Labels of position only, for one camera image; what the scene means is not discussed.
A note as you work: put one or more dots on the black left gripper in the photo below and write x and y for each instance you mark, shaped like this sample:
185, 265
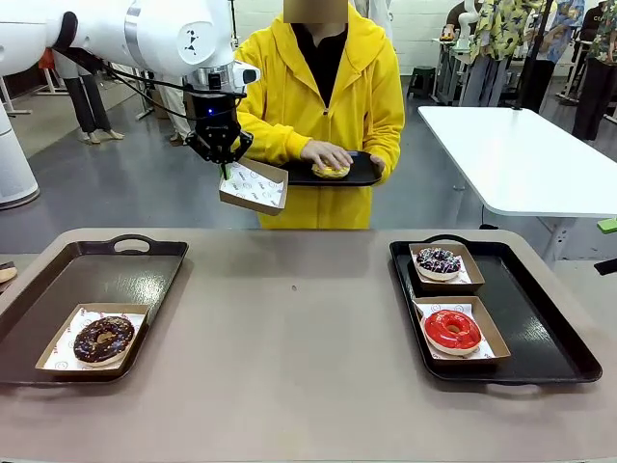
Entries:
215, 113

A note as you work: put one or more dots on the brown cardboard box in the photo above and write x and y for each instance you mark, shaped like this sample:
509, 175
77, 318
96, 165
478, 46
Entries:
250, 205
453, 287
115, 308
463, 363

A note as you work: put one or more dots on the small black serving tray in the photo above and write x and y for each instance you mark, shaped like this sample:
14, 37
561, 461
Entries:
295, 176

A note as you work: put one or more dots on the yellow glazed donut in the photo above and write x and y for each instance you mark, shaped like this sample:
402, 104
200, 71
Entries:
332, 172

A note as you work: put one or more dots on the dark sprinkled donut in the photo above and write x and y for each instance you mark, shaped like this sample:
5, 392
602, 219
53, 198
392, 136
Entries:
429, 263

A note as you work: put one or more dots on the red glazed donut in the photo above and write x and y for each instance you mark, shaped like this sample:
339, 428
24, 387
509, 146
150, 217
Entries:
438, 333

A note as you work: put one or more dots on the chocolate glazed donut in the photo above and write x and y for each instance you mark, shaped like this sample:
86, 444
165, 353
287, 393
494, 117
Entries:
118, 333

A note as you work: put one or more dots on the person left forearm yellow sleeve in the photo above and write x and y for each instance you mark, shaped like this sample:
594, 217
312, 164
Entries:
385, 135

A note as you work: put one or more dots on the person right forearm yellow sleeve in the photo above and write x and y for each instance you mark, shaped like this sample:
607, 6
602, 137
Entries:
275, 137

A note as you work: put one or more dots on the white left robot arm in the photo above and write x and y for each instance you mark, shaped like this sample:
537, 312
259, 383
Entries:
159, 34

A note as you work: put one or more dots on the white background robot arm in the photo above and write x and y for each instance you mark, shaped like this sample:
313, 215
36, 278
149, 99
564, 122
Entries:
465, 21

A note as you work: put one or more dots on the large black serving tray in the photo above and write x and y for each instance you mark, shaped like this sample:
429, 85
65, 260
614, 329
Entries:
530, 313
96, 275

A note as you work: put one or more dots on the person right hand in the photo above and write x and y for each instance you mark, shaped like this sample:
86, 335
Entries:
328, 155

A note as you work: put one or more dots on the person left hand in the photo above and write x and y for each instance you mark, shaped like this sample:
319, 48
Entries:
380, 169

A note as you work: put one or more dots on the green plastic part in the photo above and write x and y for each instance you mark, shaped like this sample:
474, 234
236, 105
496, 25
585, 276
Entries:
608, 225

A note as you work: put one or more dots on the person in beige trousers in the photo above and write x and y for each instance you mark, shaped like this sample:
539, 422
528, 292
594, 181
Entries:
171, 111

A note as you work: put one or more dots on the person in yellow hoodie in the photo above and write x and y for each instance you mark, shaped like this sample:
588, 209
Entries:
299, 72

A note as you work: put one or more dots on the white rectangular table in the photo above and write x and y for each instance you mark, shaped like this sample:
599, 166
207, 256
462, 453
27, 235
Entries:
520, 159

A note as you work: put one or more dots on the person in grey trousers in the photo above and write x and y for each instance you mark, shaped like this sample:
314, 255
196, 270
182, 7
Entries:
87, 101

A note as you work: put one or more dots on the person in dark trousers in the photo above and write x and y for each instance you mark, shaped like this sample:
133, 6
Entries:
598, 87

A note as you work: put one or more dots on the dark plastic stool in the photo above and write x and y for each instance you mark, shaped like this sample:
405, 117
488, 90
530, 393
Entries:
423, 77

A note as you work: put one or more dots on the black stand pole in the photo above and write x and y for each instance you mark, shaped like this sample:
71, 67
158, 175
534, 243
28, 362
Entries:
532, 58

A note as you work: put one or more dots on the person in blue patterned shirt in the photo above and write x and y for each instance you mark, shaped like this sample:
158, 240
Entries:
561, 29

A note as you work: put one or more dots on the person in yellow floral shirt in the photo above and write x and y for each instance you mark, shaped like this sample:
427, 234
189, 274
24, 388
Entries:
496, 29

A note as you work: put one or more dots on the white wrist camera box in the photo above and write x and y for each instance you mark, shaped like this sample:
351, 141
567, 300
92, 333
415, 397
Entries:
247, 74

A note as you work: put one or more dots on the white round pedestal base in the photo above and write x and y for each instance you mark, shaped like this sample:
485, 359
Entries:
14, 169

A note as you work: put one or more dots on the grey metal frame table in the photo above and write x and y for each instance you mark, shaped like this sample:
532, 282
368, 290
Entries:
453, 48

